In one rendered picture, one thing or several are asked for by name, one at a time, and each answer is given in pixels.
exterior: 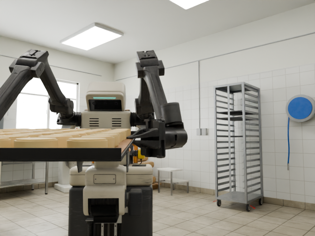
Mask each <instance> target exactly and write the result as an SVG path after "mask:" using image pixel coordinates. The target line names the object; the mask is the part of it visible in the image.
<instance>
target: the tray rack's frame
mask: <svg viewBox="0 0 315 236"><path fill-rule="evenodd" d="M240 86H242V87H240ZM245 86H247V87H250V88H253V89H256V90H259V88H258V87H255V86H253V85H250V84H248V83H245V82H238V83H231V84H225V85H218V86H214V140H215V195H216V199H217V200H218V199H219V204H221V200H227V201H233V202H239V203H245V204H246V205H247V204H249V209H250V203H251V202H252V201H254V200H256V199H260V198H261V203H262V202H263V195H260V194H256V193H250V194H248V186H247V151H246V116H245V92H248V91H251V90H248V89H245ZM215 88H217V89H221V90H224V91H227V97H228V141H229V185H230V192H229V193H226V194H223V195H220V196H218V192H217V190H218V186H217V184H218V180H217V177H218V174H217V171H218V168H217V165H218V162H217V159H218V155H217V153H218V150H217V148H216V147H217V143H216V141H217V137H216V135H217V131H216V129H217V125H216V123H217V120H216V117H217V114H216V111H217V108H216V105H217V102H216V99H217V98H216V95H215V94H216V90H215ZM229 92H231V93H240V92H242V115H243V152H244V188H245V192H238V191H233V192H232V180H231V137H230V94H229ZM244 194H245V195H244Z"/></svg>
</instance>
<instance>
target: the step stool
mask: <svg viewBox="0 0 315 236"><path fill-rule="evenodd" d="M157 170H158V193H160V182H163V181H168V182H171V196H172V195H173V190H174V184H181V183H187V193H189V180H183V179H177V178H173V171H183V169H177V168H158V169H157ZM160 170H163V171H169V172H171V178H169V179H164V180H160Z"/></svg>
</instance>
